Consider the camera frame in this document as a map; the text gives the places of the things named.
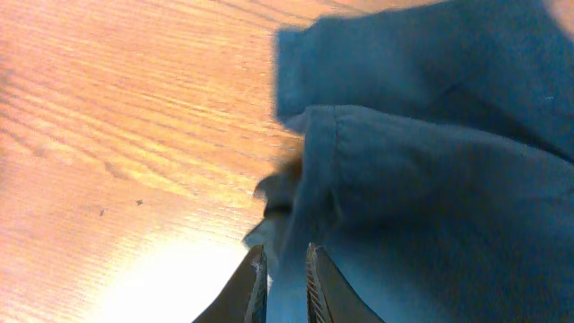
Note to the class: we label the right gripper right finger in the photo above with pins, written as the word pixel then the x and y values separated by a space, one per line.
pixel 330 297

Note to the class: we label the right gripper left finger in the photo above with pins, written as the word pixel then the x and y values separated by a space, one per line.
pixel 243 299

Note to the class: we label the navy blue shorts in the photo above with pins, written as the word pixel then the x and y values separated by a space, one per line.
pixel 437 165

